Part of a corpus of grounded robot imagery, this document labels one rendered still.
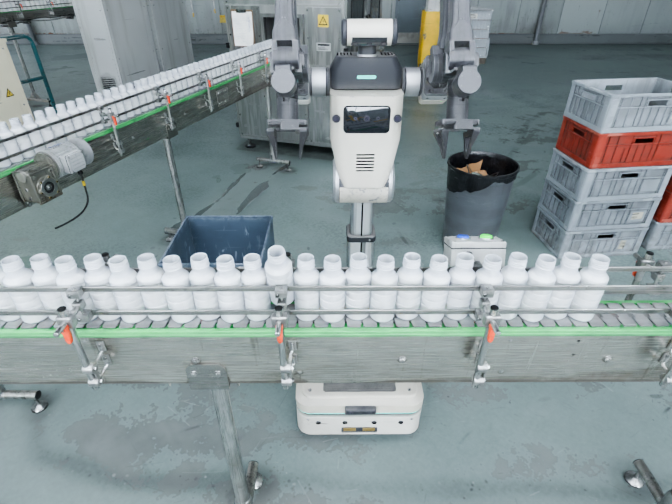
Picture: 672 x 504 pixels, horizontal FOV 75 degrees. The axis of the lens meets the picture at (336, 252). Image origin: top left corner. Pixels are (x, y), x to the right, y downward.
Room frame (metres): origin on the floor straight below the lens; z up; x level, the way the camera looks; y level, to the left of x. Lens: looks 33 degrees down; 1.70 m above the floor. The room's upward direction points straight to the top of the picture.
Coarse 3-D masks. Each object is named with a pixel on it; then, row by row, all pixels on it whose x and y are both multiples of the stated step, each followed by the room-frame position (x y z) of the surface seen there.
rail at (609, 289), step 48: (0, 288) 0.76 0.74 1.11; (48, 288) 0.76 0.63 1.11; (96, 288) 0.76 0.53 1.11; (144, 288) 0.76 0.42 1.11; (192, 288) 0.76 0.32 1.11; (240, 288) 0.77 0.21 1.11; (288, 288) 0.77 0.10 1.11; (336, 288) 0.77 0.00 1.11; (384, 288) 0.77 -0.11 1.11; (432, 288) 0.77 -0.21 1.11; (528, 288) 0.77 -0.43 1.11; (576, 288) 0.77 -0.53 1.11; (624, 288) 0.77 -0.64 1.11
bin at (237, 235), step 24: (192, 216) 1.40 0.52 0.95; (216, 216) 1.40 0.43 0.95; (240, 216) 1.40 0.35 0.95; (264, 216) 1.40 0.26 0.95; (192, 240) 1.39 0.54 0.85; (216, 240) 1.40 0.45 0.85; (240, 240) 1.40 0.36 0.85; (264, 240) 1.40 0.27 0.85; (216, 264) 1.09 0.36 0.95; (240, 264) 1.09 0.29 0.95; (264, 264) 1.16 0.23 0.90
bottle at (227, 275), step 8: (224, 256) 0.81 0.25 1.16; (224, 264) 0.78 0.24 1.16; (232, 264) 0.79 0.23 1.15; (224, 272) 0.78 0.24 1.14; (232, 272) 0.79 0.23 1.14; (216, 280) 0.78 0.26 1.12; (224, 280) 0.77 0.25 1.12; (232, 280) 0.78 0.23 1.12; (240, 280) 0.79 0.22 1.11; (224, 296) 0.77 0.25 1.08; (232, 296) 0.77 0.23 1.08; (240, 296) 0.78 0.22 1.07; (224, 304) 0.77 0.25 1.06; (232, 304) 0.77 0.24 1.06; (240, 304) 0.78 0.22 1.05; (224, 320) 0.77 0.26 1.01; (232, 320) 0.77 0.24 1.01; (240, 320) 0.78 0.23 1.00
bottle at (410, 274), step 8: (408, 256) 0.82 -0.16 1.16; (416, 256) 0.82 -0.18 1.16; (408, 264) 0.79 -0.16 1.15; (416, 264) 0.79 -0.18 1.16; (400, 272) 0.80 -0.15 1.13; (408, 272) 0.79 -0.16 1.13; (416, 272) 0.79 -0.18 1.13; (400, 280) 0.79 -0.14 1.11; (408, 280) 0.78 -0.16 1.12; (416, 280) 0.78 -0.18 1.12; (400, 296) 0.79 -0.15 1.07; (408, 296) 0.78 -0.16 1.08; (416, 296) 0.78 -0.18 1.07; (400, 304) 0.79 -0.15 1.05; (408, 304) 0.78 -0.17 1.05; (416, 304) 0.79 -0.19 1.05
